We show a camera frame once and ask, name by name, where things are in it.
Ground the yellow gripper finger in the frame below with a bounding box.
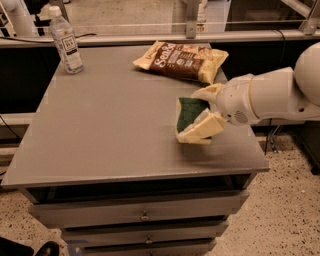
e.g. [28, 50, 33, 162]
[176, 109, 226, 144]
[191, 83, 222, 104]

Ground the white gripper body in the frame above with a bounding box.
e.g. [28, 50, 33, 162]
[216, 74, 259, 126]

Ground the green and yellow sponge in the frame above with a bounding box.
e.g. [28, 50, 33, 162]
[176, 97, 210, 143]

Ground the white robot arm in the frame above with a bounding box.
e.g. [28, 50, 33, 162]
[176, 43, 320, 144]

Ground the brown chip bag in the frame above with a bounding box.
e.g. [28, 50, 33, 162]
[133, 41, 228, 84]

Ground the top grey drawer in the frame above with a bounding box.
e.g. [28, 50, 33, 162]
[29, 190, 249, 228]

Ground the grey drawer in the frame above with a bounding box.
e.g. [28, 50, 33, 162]
[29, 190, 249, 228]
[63, 219, 228, 247]
[69, 239, 216, 256]

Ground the grey drawer cabinet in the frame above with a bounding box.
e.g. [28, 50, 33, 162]
[0, 43, 271, 256]

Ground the bottom grey drawer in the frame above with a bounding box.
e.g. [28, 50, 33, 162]
[69, 239, 216, 256]

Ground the clear plastic water bottle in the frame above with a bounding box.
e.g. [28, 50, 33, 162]
[49, 6, 84, 74]

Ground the middle grey drawer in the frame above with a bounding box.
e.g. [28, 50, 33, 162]
[63, 219, 228, 247]

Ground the white pipe top left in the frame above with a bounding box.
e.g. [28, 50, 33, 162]
[0, 0, 38, 37]

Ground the black object bottom left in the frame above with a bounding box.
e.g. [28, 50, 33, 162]
[0, 238, 60, 256]

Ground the black cable at right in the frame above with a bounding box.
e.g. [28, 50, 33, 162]
[263, 29, 287, 156]

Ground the grey metal rail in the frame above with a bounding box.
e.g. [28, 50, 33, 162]
[0, 29, 320, 48]

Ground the black cable on rail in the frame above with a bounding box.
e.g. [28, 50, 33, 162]
[0, 32, 98, 44]

